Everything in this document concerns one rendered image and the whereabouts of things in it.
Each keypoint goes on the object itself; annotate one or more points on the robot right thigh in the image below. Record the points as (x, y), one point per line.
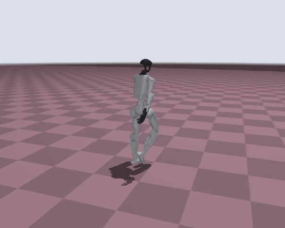
(152, 118)

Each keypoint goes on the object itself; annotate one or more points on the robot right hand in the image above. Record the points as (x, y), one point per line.
(143, 116)

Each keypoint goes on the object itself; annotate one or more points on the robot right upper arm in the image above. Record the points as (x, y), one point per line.
(150, 82)

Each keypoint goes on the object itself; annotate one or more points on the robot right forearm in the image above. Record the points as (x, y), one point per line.
(148, 102)

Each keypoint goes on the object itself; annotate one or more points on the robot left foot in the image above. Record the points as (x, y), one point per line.
(135, 161)

